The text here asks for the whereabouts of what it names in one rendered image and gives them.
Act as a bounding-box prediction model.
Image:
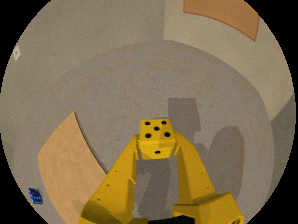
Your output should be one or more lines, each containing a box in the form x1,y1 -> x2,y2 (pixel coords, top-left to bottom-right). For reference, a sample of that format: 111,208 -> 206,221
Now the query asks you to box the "yellow die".
139,119 -> 177,159

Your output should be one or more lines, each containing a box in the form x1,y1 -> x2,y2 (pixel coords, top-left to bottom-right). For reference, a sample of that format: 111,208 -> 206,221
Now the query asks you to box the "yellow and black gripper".
78,131 -> 244,224

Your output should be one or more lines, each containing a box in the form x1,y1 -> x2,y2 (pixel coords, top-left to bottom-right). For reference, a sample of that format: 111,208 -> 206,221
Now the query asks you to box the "blue die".
29,188 -> 43,204

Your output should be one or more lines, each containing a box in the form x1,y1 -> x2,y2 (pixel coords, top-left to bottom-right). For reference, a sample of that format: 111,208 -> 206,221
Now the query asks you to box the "tan mat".
37,111 -> 108,224

